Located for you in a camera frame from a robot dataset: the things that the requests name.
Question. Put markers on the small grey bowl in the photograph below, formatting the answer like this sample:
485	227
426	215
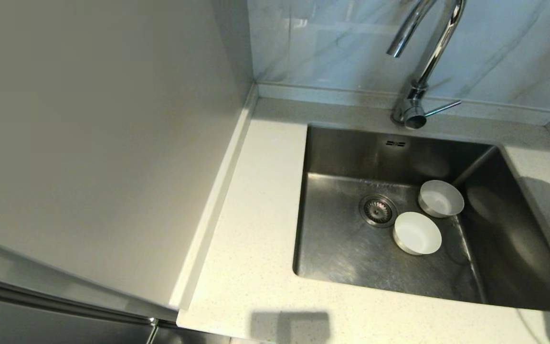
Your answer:
441	199

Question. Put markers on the stainless steel sink basin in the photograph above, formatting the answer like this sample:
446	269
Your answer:
351	267

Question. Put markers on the tall grey refrigerator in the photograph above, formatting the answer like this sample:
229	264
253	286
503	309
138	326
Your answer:
41	320

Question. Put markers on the thin chrome faucet lever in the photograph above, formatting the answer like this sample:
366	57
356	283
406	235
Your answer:
443	108

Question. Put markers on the round metal drain strainer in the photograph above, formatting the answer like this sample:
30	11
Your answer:
377	210

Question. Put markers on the small white bowl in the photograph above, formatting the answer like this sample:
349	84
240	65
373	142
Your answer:
417	234

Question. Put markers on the chrome gooseneck faucet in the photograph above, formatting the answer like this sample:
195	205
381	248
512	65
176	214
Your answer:
437	45

